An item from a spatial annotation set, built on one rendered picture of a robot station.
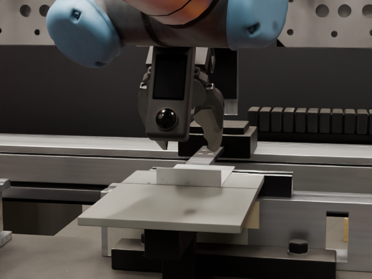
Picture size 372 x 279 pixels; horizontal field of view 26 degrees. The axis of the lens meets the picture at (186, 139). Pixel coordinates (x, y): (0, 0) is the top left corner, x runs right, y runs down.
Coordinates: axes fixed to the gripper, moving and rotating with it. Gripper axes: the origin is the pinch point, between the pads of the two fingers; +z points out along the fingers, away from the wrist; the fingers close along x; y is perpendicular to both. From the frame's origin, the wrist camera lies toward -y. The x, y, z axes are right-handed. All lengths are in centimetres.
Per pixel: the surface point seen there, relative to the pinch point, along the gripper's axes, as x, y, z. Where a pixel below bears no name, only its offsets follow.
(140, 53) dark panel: 21, 51, 32
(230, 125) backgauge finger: -1.2, 22.6, 21.0
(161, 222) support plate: -0.4, -16.8, -7.6
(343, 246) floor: -23, 172, 283
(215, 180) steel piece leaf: -3.6, -2.7, 3.1
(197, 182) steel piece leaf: -1.2, -2.9, 3.3
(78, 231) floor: 122, 173, 283
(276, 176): -10.6, 3.4, 9.5
